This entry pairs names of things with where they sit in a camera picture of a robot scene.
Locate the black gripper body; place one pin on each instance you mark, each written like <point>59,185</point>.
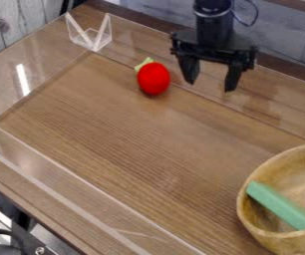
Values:
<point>234,49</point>

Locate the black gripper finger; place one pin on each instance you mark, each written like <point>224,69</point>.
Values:
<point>189,64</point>
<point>233,76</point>

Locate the brown wooden bowl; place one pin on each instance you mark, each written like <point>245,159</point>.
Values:
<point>282,172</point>

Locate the green rectangular stick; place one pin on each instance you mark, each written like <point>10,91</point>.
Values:
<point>277,203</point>

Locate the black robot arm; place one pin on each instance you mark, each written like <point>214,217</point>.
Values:
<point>214,20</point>

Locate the red plush strawberry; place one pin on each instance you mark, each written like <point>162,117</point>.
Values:
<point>153,77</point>

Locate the clear acrylic tray walls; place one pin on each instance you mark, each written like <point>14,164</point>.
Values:
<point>134,175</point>

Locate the clear acrylic corner bracket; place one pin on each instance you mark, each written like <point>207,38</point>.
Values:
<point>92,39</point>

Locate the black metal bracket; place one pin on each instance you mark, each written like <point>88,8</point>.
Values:
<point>28,243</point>

